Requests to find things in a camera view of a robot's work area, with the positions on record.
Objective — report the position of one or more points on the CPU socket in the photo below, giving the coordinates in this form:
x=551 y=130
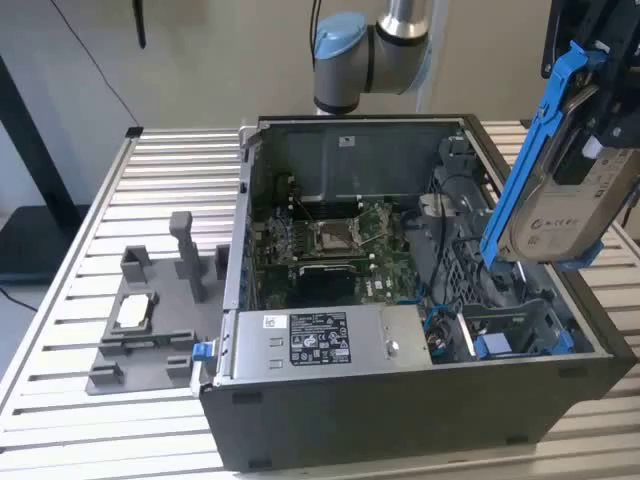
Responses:
x=331 y=237

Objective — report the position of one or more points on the grey parts rack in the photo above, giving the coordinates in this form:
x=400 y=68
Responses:
x=160 y=280

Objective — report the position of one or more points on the grey perforated metal cage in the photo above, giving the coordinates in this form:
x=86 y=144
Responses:
x=470 y=270

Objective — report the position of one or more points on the blue case latch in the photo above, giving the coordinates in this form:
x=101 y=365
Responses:
x=201 y=351

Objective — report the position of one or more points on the empty blue disk carrier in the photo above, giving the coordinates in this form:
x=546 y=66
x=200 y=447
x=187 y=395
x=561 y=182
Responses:
x=492 y=346

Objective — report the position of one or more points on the silver power supply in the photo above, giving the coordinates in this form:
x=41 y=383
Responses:
x=250 y=345

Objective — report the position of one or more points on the black stand with base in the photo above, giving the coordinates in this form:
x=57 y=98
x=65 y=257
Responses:
x=30 y=240

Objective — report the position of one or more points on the metal disk bay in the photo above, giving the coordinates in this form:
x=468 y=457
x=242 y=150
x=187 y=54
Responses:
x=525 y=310

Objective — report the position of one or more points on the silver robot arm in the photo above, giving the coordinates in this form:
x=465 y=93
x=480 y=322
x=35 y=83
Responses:
x=350 y=70

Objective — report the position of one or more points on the black PC case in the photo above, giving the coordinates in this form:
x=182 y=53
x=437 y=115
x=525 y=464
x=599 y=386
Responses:
x=375 y=425

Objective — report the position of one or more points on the hard disk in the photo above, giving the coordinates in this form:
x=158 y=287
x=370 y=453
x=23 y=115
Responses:
x=565 y=220

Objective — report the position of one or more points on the silver CPU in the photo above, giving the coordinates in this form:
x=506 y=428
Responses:
x=134 y=312

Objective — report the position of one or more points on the green motherboard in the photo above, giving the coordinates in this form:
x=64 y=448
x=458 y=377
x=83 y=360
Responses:
x=387 y=267

